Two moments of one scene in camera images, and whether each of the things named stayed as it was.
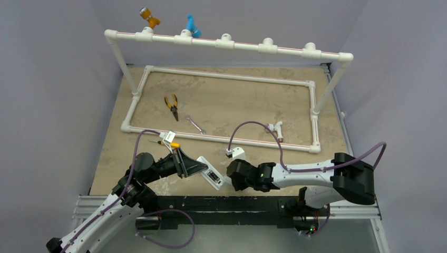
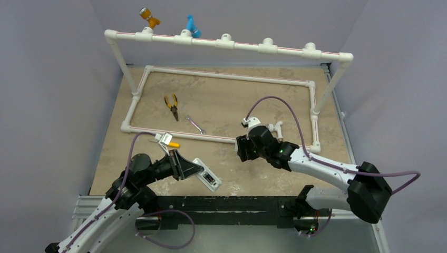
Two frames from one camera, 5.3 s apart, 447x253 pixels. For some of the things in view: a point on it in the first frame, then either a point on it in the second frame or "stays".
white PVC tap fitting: (277, 127) stays
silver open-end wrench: (202, 130) stays
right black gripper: (233, 175) → (242, 148)
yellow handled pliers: (174, 108) stays
